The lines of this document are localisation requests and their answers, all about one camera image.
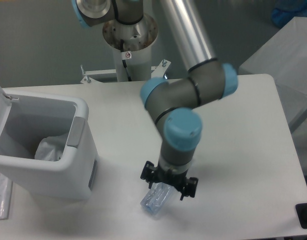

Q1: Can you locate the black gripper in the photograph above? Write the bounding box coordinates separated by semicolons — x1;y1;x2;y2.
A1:
140;161;199;201

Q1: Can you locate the clear plastic water bottle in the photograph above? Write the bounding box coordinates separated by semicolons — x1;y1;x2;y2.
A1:
140;182;175;216

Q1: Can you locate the white plastic package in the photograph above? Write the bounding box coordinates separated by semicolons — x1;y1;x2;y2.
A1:
34;133;69;162

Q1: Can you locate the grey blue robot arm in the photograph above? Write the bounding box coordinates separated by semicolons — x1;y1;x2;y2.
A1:
71;0;238;198

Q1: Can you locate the black device at edge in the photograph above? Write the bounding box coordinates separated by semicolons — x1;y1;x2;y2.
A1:
295;203;307;229

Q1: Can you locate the white cabinet at right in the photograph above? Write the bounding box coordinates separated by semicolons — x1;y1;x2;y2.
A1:
238;17;307;132

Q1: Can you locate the blue object top right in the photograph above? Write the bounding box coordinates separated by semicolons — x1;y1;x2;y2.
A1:
270;0;307;29

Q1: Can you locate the black pedestal cable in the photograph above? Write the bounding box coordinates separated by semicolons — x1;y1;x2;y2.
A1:
119;39;133;82

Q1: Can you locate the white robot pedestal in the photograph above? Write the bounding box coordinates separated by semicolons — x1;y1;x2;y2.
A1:
79;13;172;85

